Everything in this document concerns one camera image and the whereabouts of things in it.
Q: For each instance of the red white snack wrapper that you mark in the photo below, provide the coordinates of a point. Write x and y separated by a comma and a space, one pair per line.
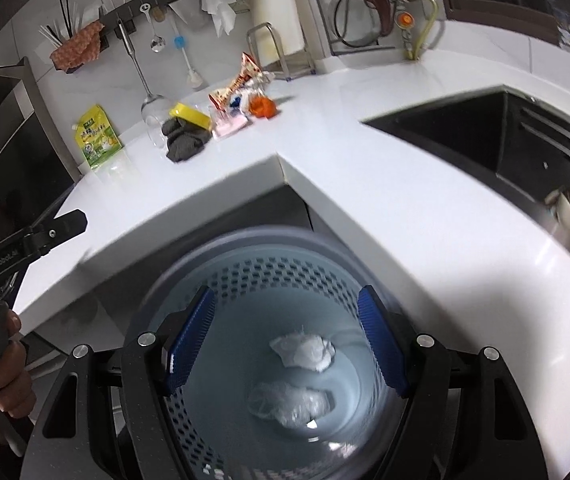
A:
250, 67

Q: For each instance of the orange patterned cloth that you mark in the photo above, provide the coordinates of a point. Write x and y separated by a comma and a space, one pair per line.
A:
77, 47

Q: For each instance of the person's left hand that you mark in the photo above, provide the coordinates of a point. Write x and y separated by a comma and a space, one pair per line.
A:
15, 375

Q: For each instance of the white paper towel roll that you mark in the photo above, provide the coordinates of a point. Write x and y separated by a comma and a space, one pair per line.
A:
275, 10

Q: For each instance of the clear plastic wrap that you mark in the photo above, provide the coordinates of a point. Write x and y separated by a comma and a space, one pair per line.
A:
290, 402

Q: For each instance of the grey perforated plastic bin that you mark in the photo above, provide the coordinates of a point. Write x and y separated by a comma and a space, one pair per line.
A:
285, 300

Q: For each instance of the white hanging cloth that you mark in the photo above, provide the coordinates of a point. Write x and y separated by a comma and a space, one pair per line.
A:
217, 7

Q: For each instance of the dark grey cloth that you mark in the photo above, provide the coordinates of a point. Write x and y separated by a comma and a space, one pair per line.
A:
185, 142

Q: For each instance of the blue plastic wrapper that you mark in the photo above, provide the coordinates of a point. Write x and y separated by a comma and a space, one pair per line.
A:
235, 103

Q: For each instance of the black built-in oven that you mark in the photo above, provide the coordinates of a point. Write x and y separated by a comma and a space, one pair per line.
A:
10, 160

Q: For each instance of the small metal spoon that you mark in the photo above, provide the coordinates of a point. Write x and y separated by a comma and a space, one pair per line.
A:
157, 44

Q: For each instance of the glass pot lid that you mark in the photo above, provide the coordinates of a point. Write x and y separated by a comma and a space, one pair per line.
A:
350, 20

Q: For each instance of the white crumpled tissue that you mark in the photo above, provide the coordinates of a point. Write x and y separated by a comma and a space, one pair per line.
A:
305, 352

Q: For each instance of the yellow tape roll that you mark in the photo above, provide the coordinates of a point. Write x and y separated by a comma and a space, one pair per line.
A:
190, 112

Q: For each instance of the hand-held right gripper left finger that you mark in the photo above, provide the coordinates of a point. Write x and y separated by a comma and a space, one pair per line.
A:
192, 340

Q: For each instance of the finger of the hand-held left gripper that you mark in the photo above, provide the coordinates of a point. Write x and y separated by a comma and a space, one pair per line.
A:
65, 224

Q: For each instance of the metal paper towel holder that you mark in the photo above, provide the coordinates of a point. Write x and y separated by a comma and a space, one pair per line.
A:
295, 67

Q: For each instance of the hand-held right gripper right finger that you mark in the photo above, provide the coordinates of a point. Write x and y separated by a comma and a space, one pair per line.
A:
380, 340

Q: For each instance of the grey base cabinet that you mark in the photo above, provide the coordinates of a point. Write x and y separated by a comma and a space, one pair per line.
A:
245, 210

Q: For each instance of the dark kitchen sink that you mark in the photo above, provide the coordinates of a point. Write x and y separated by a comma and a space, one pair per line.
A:
515, 150

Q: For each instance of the bundle of chopsticks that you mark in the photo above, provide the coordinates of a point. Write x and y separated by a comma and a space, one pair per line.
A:
68, 17

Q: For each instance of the orange gas valve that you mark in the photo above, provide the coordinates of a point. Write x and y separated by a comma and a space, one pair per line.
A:
405, 20

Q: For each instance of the yellow green stand-up pouch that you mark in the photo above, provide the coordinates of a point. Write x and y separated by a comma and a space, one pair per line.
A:
97, 137

